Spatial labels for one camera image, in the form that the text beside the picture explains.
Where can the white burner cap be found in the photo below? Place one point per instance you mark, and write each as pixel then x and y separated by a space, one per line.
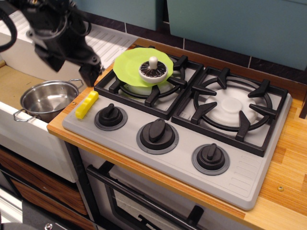
pixel 165 89
pixel 229 103

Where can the stainless steel pot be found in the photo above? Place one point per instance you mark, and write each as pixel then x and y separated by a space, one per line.
pixel 46 100

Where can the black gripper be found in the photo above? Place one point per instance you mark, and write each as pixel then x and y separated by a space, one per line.
pixel 54 47

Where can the white toy sink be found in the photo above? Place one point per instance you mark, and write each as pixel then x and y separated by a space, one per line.
pixel 20 69

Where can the black right burner grate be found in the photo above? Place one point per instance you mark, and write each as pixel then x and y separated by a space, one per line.
pixel 270 104

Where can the black left burner grate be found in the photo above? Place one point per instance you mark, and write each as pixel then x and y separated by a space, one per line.
pixel 184 73

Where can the lime green plastic plate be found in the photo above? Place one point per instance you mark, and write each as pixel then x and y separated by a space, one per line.
pixel 126 66

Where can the white brown toy mushroom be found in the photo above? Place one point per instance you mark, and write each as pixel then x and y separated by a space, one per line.
pixel 153 71

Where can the wooden drawer front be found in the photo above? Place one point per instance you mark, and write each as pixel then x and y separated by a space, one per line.
pixel 46 181

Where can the white right burner cap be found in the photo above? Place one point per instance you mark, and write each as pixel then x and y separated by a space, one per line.
pixel 229 103

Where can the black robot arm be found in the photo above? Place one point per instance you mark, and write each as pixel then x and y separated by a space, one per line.
pixel 50 14

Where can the black stove knob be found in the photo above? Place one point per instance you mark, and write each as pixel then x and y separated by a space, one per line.
pixel 210 159
pixel 110 118
pixel 157 137

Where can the black middle stove knob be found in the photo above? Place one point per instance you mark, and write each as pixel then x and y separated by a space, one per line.
pixel 157 137

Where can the black left stove knob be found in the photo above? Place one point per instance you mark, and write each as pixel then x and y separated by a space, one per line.
pixel 110 118

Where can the grey toy stove top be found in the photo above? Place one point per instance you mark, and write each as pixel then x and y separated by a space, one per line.
pixel 239 185

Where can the black right stove knob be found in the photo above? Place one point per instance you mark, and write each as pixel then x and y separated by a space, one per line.
pixel 210 159

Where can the white left burner cap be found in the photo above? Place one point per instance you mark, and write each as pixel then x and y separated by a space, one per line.
pixel 165 89

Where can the black burner grate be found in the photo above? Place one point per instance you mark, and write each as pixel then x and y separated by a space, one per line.
pixel 270 104
pixel 184 73

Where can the yellow toy fry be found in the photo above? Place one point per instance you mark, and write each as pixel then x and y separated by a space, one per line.
pixel 85 106

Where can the toy oven door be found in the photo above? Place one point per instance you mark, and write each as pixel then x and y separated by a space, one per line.
pixel 135 203

